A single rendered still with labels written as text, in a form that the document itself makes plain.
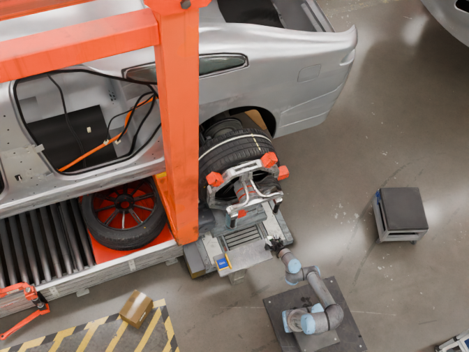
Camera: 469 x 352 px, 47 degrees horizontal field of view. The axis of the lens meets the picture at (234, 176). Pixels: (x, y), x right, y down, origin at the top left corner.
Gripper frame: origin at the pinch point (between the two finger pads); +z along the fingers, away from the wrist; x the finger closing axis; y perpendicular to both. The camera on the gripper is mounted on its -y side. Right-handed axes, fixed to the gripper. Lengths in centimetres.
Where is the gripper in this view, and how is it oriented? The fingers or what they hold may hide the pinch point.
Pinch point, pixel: (270, 238)
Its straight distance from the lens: 395.0
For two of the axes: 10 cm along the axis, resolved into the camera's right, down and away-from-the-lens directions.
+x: -8.9, 3.6, -2.7
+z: -4.3, -5.0, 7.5
